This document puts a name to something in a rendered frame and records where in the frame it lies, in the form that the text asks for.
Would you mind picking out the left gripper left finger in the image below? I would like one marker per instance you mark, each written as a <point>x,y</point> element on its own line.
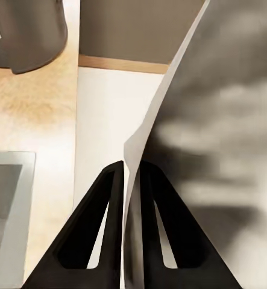
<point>64,265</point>

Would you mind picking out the cabinet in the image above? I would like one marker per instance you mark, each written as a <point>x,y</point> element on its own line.
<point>136,30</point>

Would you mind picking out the coffee maker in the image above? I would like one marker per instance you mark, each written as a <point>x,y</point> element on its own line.
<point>32,33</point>

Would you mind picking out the drop in sink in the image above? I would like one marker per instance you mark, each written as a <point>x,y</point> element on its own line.
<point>17,170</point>

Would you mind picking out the paper coffee filter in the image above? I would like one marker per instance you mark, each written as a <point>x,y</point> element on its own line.
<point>206,128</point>

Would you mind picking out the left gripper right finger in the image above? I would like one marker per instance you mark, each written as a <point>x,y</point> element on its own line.
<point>199,264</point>

